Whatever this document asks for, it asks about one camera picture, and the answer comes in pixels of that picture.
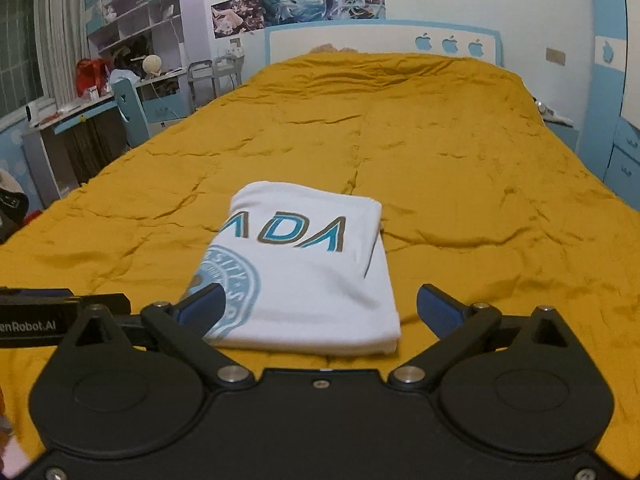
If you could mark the red bag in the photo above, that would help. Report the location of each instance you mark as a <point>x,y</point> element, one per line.
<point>92,76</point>

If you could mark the blue purple wall poster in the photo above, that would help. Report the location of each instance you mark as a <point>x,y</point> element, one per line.
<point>352,0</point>

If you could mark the person's pink clothing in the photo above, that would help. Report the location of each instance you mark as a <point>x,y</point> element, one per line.
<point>6,427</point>

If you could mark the small white camera device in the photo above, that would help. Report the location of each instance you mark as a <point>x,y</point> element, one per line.
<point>33,114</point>

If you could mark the barred window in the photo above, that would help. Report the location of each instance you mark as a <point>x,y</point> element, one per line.
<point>17,45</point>

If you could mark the beige plush toy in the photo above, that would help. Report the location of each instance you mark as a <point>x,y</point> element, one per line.
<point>332,50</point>

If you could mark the blue nightstand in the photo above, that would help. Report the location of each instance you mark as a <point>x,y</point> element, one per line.
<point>562,132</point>

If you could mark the white wall socket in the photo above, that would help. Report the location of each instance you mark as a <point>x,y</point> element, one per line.
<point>236,42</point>

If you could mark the blue drawer cabinet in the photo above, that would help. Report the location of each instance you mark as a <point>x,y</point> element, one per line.
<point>625,160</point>

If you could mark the pale curtain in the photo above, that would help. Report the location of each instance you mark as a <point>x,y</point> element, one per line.
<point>65,30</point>

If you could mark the white blue-framed headboard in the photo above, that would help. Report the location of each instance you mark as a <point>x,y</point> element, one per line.
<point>370,37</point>

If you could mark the teal wall poster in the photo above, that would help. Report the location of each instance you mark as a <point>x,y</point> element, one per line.
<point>291,6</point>

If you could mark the beige wall switch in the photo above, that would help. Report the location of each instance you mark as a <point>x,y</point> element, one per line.
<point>555,56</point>

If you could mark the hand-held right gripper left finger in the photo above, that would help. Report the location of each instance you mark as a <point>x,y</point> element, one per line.
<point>202,307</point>

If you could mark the white printed sweatshirt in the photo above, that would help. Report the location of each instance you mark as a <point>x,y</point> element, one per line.
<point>310,285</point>

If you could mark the yellow quilted bedspread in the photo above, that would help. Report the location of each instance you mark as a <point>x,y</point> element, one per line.
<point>450,150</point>

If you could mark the pink-toned wall poster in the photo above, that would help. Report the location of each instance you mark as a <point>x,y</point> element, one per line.
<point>237,17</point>

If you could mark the white plastic bag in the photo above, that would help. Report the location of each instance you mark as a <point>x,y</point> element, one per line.
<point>122,77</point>

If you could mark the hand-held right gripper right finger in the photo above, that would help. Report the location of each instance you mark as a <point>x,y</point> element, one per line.
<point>440,312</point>

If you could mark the round cream lamp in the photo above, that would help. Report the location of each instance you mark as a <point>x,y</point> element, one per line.
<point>152,65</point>

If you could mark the grey trolley cart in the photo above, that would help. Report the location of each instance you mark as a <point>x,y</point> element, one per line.
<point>215,80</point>

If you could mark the grey blue desk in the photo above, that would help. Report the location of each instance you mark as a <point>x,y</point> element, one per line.
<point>50,150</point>

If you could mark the light blue chair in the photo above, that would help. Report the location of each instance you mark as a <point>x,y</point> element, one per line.
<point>131,110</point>

